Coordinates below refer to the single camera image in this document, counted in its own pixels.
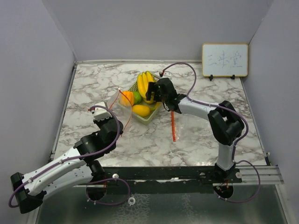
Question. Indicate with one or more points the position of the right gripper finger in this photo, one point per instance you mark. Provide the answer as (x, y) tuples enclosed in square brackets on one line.
[(148, 95), (151, 86)]

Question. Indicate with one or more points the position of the green plastic basket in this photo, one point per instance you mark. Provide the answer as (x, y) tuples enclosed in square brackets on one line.
[(155, 106)]

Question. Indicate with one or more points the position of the orange bell pepper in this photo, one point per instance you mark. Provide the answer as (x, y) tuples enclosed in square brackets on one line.
[(127, 98)]

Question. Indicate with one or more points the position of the green lime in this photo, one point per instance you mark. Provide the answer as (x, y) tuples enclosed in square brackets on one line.
[(137, 97)]

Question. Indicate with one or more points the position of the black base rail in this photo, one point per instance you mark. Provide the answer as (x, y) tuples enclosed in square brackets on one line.
[(166, 180)]

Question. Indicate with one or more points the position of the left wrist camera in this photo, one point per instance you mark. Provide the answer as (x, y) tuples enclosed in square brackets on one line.
[(100, 113)]

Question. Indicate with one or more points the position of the clear zip bag red zipper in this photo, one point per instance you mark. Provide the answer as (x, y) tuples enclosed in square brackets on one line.
[(124, 114)]

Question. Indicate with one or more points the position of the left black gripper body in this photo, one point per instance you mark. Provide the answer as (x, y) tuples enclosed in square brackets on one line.
[(100, 123)]

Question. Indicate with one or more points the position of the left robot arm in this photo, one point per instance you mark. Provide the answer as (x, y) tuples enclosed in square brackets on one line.
[(79, 165)]

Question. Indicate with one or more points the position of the small whiteboard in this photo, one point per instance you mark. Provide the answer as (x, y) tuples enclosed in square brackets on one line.
[(225, 59)]

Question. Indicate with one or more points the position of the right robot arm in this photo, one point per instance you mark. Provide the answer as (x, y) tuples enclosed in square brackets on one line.
[(226, 124)]

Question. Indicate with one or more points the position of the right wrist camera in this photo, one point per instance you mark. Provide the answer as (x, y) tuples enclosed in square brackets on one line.
[(165, 74)]

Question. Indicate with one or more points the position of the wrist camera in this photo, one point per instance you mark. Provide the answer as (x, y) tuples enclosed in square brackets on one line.
[(165, 74), (100, 113)]

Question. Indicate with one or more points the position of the yellow banana bunch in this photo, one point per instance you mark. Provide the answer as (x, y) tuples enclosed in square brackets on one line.
[(142, 84)]

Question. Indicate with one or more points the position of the yellow mango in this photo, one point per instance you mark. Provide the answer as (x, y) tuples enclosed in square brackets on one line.
[(141, 110)]

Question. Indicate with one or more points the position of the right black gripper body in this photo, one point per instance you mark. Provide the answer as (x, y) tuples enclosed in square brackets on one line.
[(158, 97)]

